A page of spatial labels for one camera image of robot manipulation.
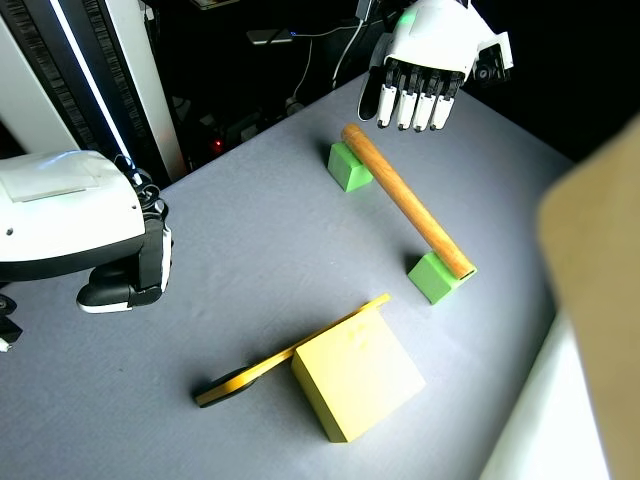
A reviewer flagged yellow hacksaw with black handle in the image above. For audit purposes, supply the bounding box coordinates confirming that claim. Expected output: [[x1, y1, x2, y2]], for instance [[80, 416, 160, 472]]
[[194, 293, 393, 410]]

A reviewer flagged large yellow foam block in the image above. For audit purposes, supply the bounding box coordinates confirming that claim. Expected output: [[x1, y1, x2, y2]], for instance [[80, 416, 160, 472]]
[[291, 305, 428, 445]]

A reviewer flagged white cable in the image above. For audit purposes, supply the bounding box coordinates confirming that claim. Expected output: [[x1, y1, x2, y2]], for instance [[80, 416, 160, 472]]
[[329, 12, 370, 91]]

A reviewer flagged grey flat phone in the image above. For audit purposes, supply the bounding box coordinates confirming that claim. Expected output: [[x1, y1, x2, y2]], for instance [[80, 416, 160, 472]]
[[246, 28, 294, 46]]

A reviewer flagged white column with light strip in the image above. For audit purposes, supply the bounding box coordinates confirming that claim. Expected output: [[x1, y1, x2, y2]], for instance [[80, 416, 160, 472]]
[[0, 0, 189, 184]]

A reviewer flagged round wooden dowel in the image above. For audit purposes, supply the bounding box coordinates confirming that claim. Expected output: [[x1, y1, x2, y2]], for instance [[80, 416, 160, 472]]
[[340, 123, 475, 279]]

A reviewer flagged grey table cloth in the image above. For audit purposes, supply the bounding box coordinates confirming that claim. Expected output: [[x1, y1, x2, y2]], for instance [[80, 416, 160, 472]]
[[0, 69, 574, 480]]

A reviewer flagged white smooth panel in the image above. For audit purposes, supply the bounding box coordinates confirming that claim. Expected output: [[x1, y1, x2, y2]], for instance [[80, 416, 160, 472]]
[[479, 309, 614, 480]]

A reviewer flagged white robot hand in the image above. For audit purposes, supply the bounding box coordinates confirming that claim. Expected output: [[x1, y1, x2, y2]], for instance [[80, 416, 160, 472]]
[[0, 149, 174, 315], [358, 0, 501, 134]]

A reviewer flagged tan wooden board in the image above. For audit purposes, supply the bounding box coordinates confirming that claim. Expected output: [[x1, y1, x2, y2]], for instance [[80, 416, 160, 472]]
[[537, 112, 640, 480]]

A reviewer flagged green foam block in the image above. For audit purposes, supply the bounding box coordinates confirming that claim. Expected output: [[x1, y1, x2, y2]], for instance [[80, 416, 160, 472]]
[[407, 251, 479, 306], [327, 141, 374, 193]]

